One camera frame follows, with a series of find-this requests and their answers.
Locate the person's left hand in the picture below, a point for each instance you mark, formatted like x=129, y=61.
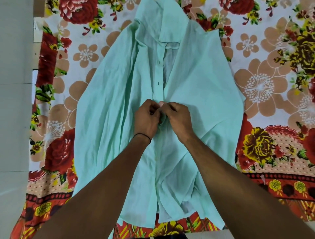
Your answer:
x=145, y=120

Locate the person's right hand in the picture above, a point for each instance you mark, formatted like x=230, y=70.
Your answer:
x=181, y=120

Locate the person's right fingers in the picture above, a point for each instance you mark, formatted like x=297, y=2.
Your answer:
x=168, y=107

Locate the person's left fingers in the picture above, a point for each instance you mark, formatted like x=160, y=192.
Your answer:
x=154, y=108

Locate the mint green button shirt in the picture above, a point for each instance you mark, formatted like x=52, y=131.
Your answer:
x=162, y=81

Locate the person's left forearm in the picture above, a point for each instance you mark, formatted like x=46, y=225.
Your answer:
x=96, y=189

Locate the person's right forearm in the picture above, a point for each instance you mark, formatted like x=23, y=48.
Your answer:
x=243, y=194

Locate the black wrist thread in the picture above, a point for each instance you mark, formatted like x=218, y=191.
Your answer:
x=142, y=135

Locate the floral bed sheet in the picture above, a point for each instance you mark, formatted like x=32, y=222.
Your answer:
x=268, y=86

